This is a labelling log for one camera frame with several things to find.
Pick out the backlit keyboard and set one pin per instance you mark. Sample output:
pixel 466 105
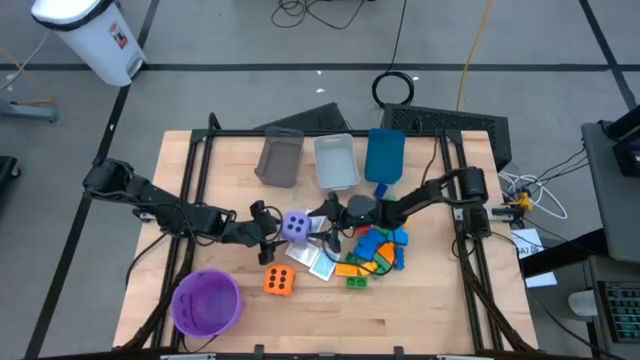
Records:
pixel 622 310

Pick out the dark green toy brick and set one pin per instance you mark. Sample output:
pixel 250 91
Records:
pixel 352 258

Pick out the dark grey plastic bin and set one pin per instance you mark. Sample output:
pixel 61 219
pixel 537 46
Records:
pixel 280 160

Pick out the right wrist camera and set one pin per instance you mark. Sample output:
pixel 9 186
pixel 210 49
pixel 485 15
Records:
pixel 362 206

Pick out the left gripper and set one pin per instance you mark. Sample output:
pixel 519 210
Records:
pixel 245 234

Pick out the yellow toy brick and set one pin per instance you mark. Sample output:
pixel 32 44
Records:
pixel 367 268

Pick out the playing card box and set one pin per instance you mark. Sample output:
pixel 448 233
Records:
pixel 324 267
pixel 302 255
pixel 315 223

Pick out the light blue toy brick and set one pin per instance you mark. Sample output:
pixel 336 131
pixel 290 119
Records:
pixel 398 236

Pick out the purple foam die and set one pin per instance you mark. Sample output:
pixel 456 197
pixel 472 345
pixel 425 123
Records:
pixel 296 227

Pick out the grey desk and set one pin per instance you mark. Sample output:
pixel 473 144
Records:
pixel 610 200

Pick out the blue plastic bin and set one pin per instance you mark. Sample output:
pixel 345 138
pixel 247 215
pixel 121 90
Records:
pixel 384 155

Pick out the white pedal trash can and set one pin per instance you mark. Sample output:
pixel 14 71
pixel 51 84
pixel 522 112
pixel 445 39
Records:
pixel 90 40

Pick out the purple plastic bucket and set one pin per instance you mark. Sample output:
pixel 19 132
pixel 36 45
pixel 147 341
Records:
pixel 207 305

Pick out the orange foam die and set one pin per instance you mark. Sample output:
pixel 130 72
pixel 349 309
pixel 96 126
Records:
pixel 279 280

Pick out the small dark blue toy brick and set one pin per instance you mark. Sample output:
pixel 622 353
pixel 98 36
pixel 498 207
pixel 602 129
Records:
pixel 381 191

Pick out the light grey plastic bin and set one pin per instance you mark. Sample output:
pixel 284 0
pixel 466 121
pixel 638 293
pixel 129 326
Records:
pixel 336 162

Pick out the grey stand foot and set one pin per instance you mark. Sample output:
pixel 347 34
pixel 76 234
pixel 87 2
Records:
pixel 30 111

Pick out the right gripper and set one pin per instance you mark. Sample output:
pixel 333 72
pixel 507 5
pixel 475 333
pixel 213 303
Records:
pixel 387 222

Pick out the orange toy brick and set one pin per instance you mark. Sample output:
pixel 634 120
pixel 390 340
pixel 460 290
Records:
pixel 387 253

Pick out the large bright green toy brick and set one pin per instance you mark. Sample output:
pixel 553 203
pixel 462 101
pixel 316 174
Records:
pixel 356 282

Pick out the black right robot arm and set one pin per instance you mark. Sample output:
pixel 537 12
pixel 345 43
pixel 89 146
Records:
pixel 425 192

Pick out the yellow connector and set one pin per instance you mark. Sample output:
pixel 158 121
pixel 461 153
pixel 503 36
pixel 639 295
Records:
pixel 524 201

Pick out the red toy brick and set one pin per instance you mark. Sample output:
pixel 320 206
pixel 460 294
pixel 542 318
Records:
pixel 363 231

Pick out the white rounded object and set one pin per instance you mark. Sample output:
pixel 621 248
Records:
pixel 582 303

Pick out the long yellow-orange toy brick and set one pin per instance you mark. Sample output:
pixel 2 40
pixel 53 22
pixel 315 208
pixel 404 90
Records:
pixel 346 270

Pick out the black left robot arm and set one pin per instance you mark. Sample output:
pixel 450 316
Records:
pixel 150 197

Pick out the black mesh computer case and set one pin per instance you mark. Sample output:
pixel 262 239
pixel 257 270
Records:
pixel 440 120

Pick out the white paper sheet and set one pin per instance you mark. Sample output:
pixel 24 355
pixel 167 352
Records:
pixel 530 245

